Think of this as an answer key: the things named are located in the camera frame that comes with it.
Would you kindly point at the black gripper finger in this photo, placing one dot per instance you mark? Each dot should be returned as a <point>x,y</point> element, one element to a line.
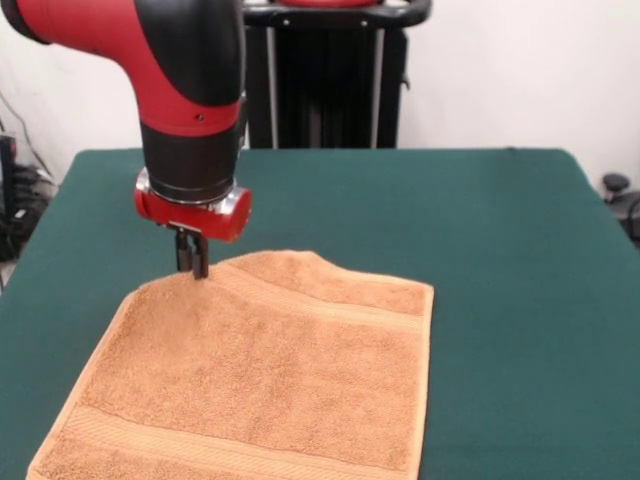
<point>182,252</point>
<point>201,260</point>

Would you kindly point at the red robot base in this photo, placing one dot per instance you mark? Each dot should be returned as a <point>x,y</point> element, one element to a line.
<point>325,2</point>

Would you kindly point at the orange terry towel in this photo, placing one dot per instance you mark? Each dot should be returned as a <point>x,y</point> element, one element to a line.
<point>250,375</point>

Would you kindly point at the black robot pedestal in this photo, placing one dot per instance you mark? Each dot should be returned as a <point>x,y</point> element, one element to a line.
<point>340,90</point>

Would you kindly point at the black electronics box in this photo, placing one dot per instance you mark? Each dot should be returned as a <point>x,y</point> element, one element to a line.
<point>7,190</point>

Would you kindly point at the dark green table cloth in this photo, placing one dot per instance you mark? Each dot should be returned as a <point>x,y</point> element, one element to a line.
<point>500,250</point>

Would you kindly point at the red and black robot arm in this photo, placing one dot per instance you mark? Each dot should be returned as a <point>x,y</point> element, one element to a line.
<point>175,75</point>

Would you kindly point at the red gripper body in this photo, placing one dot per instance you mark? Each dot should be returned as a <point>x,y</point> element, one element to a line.
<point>195,217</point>

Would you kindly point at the black office chair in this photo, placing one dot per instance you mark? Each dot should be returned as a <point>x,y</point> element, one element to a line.
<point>622,200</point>

